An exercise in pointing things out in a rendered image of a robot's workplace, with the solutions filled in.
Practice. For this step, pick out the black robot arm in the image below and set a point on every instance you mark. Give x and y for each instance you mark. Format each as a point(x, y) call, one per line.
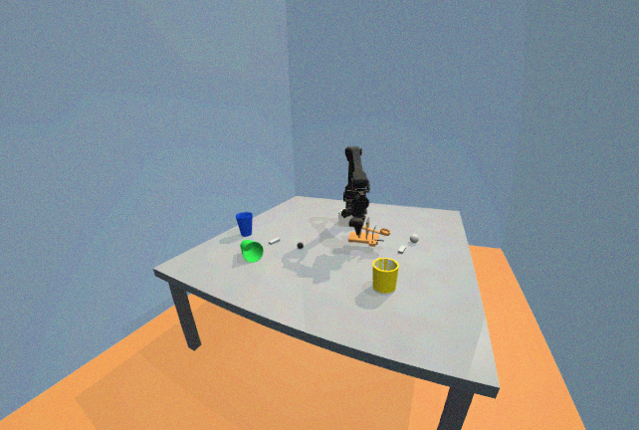
point(357, 180)

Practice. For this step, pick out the green cup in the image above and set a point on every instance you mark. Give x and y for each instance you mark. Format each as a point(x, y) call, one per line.
point(251, 251)

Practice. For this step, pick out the yellow open cylinder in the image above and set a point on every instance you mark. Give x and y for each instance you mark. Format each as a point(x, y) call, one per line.
point(384, 276)

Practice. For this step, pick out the blue cup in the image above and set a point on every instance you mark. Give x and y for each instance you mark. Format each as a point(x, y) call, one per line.
point(244, 221)

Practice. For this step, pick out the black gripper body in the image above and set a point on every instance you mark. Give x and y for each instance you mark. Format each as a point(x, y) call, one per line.
point(357, 221)

